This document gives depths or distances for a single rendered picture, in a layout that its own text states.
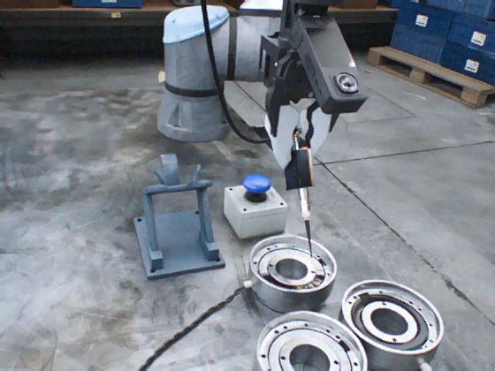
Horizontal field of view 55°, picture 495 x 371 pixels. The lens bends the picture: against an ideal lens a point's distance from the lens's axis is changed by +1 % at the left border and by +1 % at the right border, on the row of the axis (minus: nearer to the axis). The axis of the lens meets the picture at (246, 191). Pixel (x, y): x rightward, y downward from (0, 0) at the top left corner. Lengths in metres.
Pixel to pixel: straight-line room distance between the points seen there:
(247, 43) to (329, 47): 0.39
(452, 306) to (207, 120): 1.29
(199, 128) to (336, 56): 0.46
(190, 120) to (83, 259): 0.38
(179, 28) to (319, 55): 0.43
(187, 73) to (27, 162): 0.32
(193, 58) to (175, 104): 0.10
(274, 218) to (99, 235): 0.24
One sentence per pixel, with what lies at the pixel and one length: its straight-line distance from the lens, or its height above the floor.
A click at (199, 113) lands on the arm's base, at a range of 0.92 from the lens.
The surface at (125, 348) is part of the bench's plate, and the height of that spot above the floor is 0.80.
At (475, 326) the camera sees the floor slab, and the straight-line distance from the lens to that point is 1.90.
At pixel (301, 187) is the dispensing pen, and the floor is 0.91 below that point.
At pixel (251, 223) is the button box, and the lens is 0.65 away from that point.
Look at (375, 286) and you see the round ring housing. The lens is 0.58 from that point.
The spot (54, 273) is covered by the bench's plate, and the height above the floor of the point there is 0.80.
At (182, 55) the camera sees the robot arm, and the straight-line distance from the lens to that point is 0.89.
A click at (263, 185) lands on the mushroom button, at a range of 0.65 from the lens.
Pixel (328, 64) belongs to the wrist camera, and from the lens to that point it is 0.50.
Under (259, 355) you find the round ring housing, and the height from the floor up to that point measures 0.84.
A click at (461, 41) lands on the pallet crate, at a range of 4.29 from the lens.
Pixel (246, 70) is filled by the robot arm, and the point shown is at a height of 0.94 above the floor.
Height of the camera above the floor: 1.20
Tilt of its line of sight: 31 degrees down
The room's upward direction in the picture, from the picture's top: 5 degrees clockwise
